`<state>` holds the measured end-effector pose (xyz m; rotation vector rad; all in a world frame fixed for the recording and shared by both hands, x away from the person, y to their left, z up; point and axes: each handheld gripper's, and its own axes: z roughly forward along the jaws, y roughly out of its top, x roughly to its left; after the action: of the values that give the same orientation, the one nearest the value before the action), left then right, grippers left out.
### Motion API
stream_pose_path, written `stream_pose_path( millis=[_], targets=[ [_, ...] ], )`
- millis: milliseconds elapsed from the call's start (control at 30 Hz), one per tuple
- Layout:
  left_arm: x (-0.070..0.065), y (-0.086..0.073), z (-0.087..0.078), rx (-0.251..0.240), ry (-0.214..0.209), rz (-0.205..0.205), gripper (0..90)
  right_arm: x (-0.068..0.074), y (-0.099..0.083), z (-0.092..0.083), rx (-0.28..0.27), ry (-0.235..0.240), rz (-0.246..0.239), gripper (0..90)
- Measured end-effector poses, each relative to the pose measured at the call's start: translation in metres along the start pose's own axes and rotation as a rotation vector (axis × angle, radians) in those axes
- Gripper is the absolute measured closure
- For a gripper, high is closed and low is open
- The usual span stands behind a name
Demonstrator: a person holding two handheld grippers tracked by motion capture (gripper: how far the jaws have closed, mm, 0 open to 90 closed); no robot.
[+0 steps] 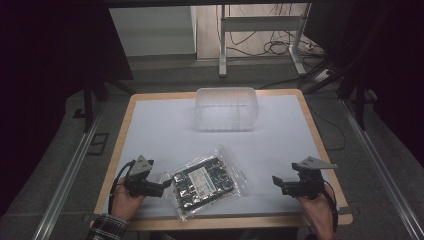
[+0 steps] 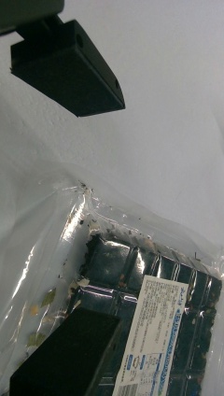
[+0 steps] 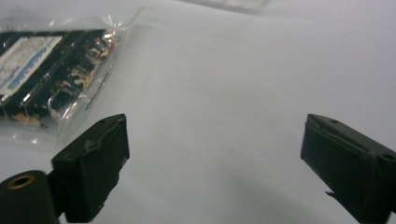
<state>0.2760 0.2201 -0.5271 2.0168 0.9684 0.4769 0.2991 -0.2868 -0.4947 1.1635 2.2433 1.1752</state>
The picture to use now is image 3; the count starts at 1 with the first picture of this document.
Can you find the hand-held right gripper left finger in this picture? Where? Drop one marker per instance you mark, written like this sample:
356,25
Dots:
90,168

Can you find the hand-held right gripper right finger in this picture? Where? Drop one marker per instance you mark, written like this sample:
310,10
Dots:
351,168

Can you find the clear plastic bag with dark contents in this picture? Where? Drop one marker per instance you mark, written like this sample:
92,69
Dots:
53,77

